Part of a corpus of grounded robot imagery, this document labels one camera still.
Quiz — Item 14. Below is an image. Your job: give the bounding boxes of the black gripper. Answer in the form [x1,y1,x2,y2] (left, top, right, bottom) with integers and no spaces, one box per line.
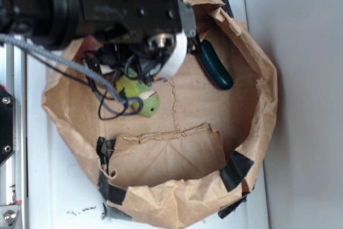
[77,0,203,56]

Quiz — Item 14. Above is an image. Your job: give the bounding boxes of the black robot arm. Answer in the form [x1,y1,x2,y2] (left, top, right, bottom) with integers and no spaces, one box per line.
[1,0,196,58]

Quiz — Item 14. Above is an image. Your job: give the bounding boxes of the dark green toy cucumber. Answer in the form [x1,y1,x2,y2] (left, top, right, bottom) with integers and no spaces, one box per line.
[198,40,234,90]

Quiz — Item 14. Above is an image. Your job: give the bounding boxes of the green plush fish toy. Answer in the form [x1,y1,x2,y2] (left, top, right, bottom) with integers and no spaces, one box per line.
[115,68,160,117]

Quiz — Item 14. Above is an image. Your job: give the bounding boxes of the brown paper bag bin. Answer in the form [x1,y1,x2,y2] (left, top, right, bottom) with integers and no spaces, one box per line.
[42,0,278,228]

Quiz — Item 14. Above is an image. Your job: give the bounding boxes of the grey braided cable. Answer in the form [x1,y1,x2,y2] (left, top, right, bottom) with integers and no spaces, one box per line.
[0,33,144,117]

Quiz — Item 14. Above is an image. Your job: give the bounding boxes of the aluminium frame rail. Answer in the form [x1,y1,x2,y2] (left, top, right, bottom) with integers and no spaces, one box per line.
[1,44,28,228]

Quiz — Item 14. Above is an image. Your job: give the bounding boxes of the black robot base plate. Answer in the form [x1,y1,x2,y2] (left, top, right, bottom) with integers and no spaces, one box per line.
[1,84,16,166]

